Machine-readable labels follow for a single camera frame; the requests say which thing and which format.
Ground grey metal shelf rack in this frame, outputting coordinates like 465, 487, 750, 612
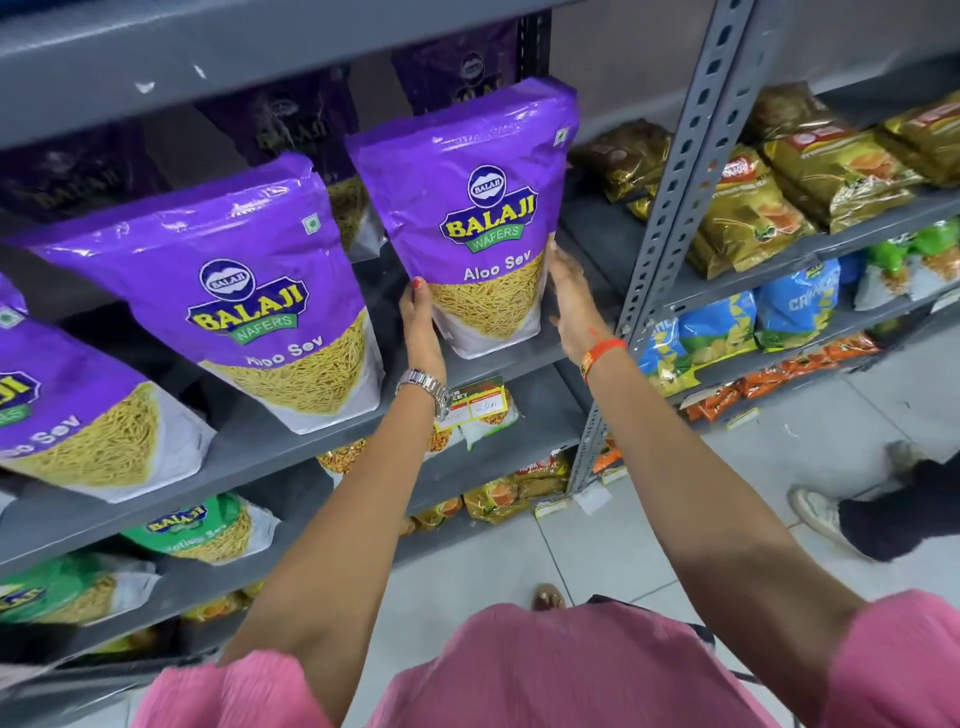
0, 0, 624, 728
562, 45, 960, 451

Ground person's left hand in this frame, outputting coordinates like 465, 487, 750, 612
399, 276, 450, 380

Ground white shelf price tag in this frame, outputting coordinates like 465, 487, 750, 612
573, 482, 618, 517

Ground row of purple snack packets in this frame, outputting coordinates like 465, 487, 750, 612
0, 22, 522, 505

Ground yellow snack packet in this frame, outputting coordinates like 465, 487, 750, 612
461, 474, 535, 524
411, 495, 466, 532
516, 450, 573, 501

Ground row of orange snack packets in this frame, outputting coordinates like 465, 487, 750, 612
681, 332, 880, 423

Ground silver wrist watch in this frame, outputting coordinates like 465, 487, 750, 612
395, 367, 453, 421

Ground person's left forearm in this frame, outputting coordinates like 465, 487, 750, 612
217, 386, 481, 725

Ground purple snack pouch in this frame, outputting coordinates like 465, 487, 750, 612
345, 75, 580, 360

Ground red yellow price label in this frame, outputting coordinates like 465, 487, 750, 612
435, 377, 505, 432

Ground small white green snack packet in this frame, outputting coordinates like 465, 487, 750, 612
457, 386, 520, 453

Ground person's pink garment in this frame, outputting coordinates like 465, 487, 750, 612
131, 588, 960, 728

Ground brown gold snack packet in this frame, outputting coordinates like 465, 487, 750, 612
568, 118, 674, 205

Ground perforated grey upright post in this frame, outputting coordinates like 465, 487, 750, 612
566, 0, 777, 498

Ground orange mixed snack packet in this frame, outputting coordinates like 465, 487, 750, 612
315, 437, 370, 478

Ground person's right forearm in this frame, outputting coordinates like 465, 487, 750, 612
583, 351, 871, 723

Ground blue chips packet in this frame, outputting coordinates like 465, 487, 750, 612
637, 291, 760, 397
752, 258, 843, 354

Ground person's right hand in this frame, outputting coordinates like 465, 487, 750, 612
546, 232, 624, 365

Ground orange wristband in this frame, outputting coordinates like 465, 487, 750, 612
579, 337, 628, 384

